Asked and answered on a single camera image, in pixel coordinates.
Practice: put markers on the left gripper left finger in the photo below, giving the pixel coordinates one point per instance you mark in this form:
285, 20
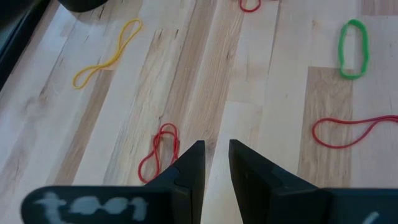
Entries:
186, 186

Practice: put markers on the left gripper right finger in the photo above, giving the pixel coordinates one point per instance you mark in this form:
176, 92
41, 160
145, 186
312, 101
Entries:
273, 196

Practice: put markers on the red rubber band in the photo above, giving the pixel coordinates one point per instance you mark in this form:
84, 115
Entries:
178, 143
248, 11

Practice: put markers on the pile of rubber bands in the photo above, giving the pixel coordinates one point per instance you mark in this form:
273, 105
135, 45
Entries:
313, 133

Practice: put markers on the yellow rubber band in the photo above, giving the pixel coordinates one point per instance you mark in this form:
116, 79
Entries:
119, 53

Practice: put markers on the green rubber band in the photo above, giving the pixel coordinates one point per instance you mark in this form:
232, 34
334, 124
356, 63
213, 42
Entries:
342, 46

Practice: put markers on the black aluminium table frame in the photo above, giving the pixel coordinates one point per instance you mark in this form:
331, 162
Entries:
15, 31

